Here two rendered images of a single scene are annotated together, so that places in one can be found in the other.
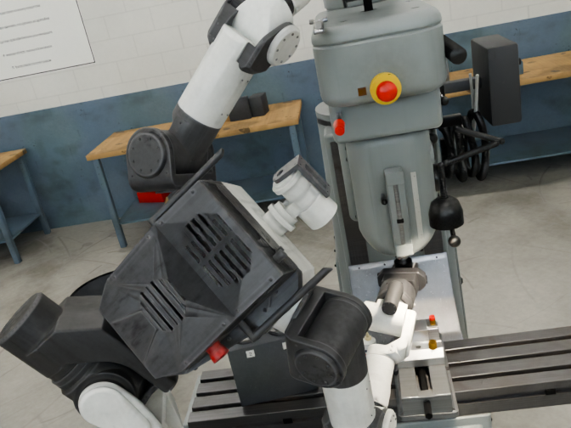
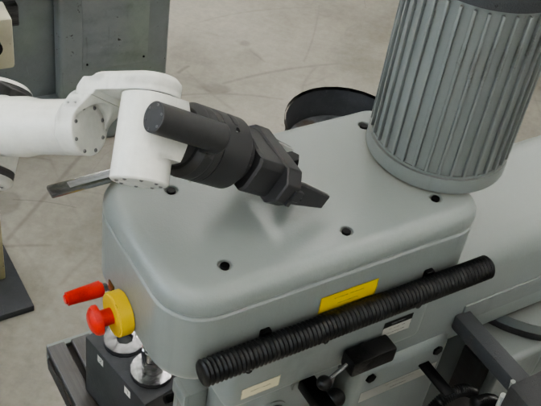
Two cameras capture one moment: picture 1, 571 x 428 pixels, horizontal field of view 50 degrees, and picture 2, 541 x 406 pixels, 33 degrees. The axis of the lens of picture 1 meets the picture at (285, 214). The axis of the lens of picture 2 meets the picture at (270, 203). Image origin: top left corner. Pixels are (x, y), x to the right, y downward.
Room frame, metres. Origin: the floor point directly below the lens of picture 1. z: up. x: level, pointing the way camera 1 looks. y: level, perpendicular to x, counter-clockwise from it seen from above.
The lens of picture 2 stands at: (0.76, -0.91, 2.66)
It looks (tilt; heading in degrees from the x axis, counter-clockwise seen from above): 41 degrees down; 45
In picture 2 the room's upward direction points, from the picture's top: 10 degrees clockwise
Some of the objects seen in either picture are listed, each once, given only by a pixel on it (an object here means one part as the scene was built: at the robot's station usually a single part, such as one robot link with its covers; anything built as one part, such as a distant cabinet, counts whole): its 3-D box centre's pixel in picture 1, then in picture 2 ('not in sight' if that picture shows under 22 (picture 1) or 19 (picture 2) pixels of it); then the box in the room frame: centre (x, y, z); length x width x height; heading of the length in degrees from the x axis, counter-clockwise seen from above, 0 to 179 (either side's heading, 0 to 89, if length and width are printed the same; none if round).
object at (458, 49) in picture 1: (438, 41); (355, 313); (1.43, -0.42, 1.79); 0.45 x 0.04 x 0.04; 172
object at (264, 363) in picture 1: (271, 357); (136, 382); (1.48, 0.12, 1.02); 0.22 x 0.12 x 0.20; 93
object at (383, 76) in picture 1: (385, 88); (118, 312); (1.19, -0.24, 1.76); 0.06 x 0.02 x 0.06; 82
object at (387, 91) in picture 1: (386, 91); (101, 318); (1.17, -0.24, 1.76); 0.04 x 0.03 x 0.04; 82
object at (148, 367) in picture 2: not in sight; (152, 358); (1.48, 0.07, 1.15); 0.05 x 0.05 x 0.06
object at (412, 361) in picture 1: (419, 353); not in sight; (1.36, -0.27, 1.01); 0.12 x 0.06 x 0.04; 80
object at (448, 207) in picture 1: (445, 210); not in sight; (1.20, -0.33, 1.48); 0.07 x 0.07 x 0.06
